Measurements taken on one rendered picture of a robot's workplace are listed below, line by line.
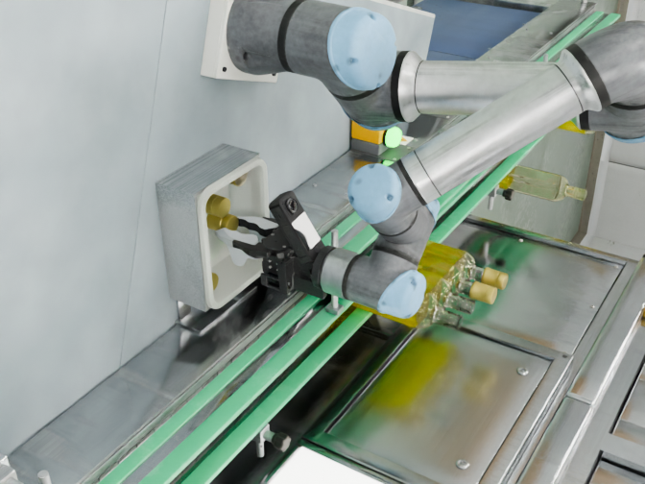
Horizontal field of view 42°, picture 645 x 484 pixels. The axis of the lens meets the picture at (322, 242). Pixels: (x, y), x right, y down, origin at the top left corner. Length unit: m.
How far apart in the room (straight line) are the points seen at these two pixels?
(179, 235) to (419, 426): 0.55
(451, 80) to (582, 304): 0.78
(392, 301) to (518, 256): 0.88
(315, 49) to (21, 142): 0.44
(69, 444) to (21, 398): 0.10
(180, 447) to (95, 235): 0.33
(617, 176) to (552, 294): 5.97
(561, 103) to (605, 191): 6.85
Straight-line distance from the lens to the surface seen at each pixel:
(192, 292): 1.39
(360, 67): 1.26
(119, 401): 1.34
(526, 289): 1.97
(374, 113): 1.39
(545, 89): 1.16
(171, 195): 1.32
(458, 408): 1.58
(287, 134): 1.61
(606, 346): 1.79
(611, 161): 7.88
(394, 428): 1.53
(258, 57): 1.35
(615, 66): 1.16
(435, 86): 1.35
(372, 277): 1.26
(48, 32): 1.13
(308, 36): 1.28
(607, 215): 8.09
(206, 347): 1.41
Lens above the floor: 1.59
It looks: 27 degrees down
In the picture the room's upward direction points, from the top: 108 degrees clockwise
